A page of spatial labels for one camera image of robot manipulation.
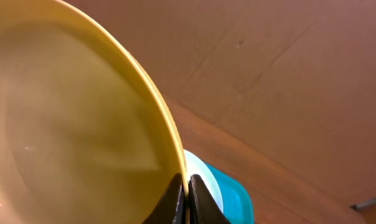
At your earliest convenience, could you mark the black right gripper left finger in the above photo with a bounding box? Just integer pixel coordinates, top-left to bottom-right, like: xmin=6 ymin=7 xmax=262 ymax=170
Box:
xmin=143 ymin=173 xmax=186 ymax=224

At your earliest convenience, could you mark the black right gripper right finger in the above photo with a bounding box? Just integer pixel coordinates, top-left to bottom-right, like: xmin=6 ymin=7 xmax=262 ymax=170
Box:
xmin=189 ymin=174 xmax=231 ymax=224

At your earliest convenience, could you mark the yellow plate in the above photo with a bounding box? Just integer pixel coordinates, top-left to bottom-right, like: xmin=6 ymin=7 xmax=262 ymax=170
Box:
xmin=0 ymin=0 xmax=186 ymax=223

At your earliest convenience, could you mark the teal plastic tray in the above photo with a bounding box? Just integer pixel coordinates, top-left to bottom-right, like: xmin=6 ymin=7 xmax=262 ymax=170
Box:
xmin=207 ymin=164 xmax=255 ymax=224

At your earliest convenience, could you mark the light blue plate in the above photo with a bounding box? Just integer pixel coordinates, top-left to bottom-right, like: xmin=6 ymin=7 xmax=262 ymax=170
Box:
xmin=184 ymin=149 xmax=223 ymax=212

